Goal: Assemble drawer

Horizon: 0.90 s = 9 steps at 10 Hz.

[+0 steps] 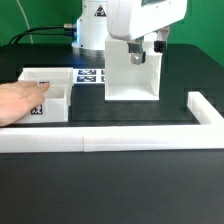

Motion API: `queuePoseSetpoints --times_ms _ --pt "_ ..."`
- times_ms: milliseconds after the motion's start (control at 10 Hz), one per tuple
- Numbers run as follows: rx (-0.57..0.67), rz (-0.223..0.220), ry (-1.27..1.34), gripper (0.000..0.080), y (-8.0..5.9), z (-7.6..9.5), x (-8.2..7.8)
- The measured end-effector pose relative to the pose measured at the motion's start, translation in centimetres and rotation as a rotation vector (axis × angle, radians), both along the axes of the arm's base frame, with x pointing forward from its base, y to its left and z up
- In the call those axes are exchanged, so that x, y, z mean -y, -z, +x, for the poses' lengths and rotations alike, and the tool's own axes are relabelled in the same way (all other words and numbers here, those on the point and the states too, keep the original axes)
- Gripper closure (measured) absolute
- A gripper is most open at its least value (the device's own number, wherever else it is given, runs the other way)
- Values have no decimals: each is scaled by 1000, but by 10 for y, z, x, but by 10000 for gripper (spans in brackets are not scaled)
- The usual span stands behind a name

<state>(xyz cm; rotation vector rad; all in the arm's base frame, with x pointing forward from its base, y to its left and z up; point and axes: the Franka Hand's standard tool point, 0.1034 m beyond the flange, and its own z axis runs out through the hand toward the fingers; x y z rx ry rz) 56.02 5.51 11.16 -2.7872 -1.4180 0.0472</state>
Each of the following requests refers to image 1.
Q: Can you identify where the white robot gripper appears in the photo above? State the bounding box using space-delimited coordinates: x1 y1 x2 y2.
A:
106 0 187 64

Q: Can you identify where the white U-shaped fence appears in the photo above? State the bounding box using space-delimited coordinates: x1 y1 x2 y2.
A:
0 92 224 153

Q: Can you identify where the white fiducial marker sheet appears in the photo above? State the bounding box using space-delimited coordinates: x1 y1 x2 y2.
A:
73 68 105 84

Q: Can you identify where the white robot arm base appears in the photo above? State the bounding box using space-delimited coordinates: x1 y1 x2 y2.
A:
72 0 107 57

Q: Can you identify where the white drawer cabinet frame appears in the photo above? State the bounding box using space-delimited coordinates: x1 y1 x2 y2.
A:
105 32 162 101

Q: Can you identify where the white front drawer box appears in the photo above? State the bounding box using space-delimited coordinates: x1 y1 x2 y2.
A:
18 85 72 124

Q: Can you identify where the white drawer box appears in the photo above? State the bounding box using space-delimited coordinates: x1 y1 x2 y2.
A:
18 85 72 124
18 67 73 86

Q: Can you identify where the thin white cable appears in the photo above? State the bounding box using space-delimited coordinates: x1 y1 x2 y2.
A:
14 0 35 45

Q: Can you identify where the black cable bundle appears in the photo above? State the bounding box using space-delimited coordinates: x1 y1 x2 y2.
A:
8 23 78 46

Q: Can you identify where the white rear drawer box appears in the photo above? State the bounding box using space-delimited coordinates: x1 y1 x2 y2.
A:
18 67 73 86

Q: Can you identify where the bare human hand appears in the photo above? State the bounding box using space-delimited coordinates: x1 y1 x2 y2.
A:
0 81 50 127

